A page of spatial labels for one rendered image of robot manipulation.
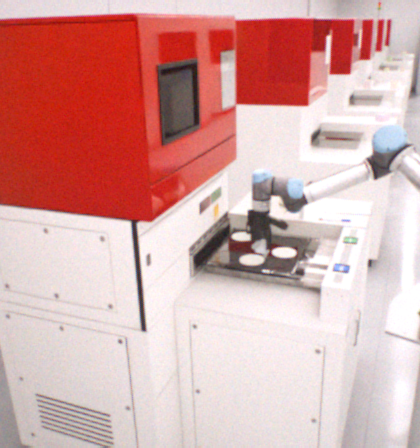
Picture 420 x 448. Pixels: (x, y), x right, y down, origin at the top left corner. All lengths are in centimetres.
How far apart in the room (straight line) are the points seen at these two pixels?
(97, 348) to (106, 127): 82
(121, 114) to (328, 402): 121
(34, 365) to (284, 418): 100
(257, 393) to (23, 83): 134
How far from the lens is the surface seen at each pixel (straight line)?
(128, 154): 150
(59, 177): 167
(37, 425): 239
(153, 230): 165
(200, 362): 198
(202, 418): 216
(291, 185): 184
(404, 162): 185
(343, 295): 172
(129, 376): 190
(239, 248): 211
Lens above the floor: 178
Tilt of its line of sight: 22 degrees down
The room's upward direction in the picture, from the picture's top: 2 degrees counter-clockwise
